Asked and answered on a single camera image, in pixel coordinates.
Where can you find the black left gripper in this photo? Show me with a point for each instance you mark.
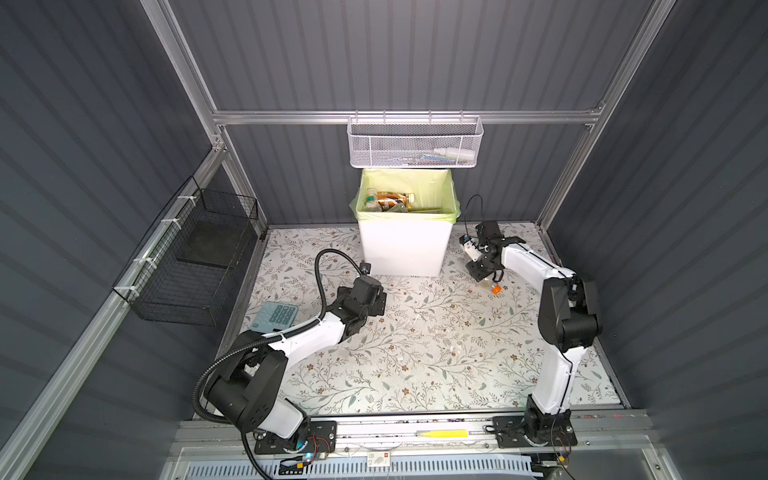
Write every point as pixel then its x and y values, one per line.
pixel 379 304

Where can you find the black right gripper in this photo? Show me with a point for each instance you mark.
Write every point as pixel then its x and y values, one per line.
pixel 476 273

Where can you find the clear bottle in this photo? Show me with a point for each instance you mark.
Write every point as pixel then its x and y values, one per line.
pixel 372 203

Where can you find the brown cola bottle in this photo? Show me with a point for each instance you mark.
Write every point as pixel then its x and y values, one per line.
pixel 395 202

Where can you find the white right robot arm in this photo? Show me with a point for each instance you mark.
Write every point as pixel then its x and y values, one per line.
pixel 568 321

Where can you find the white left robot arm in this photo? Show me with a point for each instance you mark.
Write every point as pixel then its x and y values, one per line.
pixel 242 386

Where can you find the white plastic trash bin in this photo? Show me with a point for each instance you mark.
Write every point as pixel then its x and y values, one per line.
pixel 405 244

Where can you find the green bin liner bag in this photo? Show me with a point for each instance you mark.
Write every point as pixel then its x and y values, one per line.
pixel 432 191

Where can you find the white tube in basket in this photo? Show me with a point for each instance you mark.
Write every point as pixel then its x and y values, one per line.
pixel 456 154

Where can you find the white wire mesh basket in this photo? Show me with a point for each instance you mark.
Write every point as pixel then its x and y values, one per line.
pixel 407 142

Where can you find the black wire mesh basket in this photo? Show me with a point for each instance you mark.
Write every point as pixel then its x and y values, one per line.
pixel 193 270

